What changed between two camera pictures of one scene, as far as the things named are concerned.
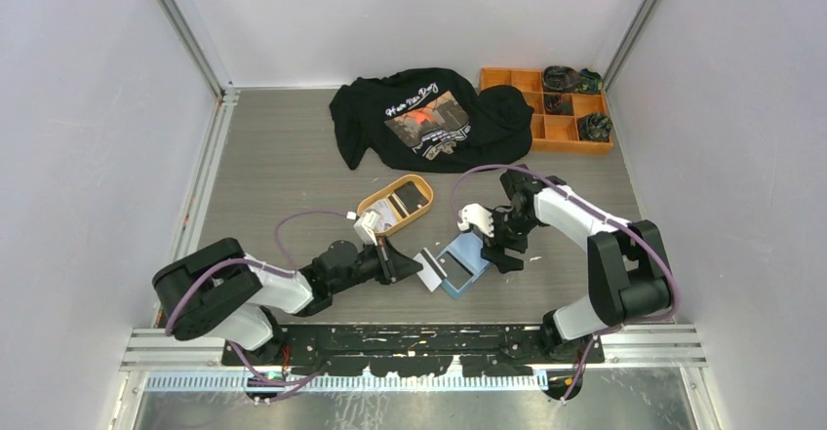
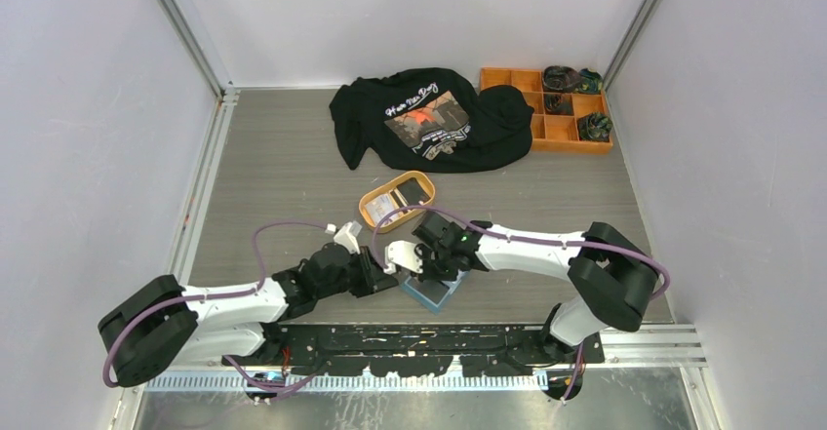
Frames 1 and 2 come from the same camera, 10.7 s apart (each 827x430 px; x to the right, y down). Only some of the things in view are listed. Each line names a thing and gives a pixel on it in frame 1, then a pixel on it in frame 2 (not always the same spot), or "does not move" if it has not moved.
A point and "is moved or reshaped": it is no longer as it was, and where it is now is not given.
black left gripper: [398, 264] does not move
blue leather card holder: [461, 262] is moved or reshaped
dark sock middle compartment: [555, 105] does not move
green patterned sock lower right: [595, 127] does not move
